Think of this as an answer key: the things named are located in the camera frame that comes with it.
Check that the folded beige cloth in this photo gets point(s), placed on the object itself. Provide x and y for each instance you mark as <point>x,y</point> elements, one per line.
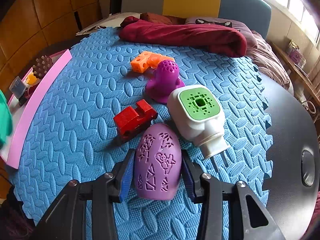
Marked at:
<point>112,21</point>

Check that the pink white shallow box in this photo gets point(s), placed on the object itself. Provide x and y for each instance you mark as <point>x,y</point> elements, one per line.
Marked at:
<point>23,116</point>

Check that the wooden side shelf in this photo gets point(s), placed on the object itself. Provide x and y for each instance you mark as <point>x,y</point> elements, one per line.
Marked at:
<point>297,73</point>

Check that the brown spiky ball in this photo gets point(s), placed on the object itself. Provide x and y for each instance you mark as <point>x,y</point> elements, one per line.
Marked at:
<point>41,66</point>

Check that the dark red blanket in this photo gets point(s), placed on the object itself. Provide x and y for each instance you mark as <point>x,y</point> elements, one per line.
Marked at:
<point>215,38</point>

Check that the purple oval perforated shell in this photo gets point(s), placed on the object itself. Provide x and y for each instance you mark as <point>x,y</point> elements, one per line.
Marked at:
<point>158,161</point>

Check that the small orange yellow toy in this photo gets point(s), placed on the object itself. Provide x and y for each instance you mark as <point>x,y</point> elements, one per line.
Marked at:
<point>31,79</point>

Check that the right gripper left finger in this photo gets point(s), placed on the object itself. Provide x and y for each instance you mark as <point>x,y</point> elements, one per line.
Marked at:
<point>123,174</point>

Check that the green plastic spool toy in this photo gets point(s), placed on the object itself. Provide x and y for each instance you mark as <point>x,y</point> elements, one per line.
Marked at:
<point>5,120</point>

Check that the orange linked cubes toy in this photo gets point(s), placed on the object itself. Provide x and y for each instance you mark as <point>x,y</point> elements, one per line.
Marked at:
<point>147,60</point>

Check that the blue foam puzzle mat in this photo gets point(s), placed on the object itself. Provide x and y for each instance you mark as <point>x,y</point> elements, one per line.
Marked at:
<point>137,141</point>

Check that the grey cylinder on black base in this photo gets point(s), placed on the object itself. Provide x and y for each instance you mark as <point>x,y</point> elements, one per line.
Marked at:
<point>18,89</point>

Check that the white green cube-top bottle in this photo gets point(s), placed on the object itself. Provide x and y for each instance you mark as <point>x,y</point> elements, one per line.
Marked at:
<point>199,118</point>

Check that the pink cat-print pillow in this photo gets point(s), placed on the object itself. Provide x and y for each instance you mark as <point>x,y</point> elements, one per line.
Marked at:
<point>258,50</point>

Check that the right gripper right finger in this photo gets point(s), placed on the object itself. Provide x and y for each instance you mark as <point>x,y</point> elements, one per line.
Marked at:
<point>191,173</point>

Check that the purple mushroom-shaped toy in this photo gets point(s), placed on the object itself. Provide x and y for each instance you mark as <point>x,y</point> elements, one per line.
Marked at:
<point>166,78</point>

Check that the grey yellow blue sofa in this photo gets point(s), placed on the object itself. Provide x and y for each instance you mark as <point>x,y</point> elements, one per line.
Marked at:
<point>256,14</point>

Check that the red block toy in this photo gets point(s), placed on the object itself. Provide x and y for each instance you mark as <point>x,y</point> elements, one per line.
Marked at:
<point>131,121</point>

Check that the red cylinder toy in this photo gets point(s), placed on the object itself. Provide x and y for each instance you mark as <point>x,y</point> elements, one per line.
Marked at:
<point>29,91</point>

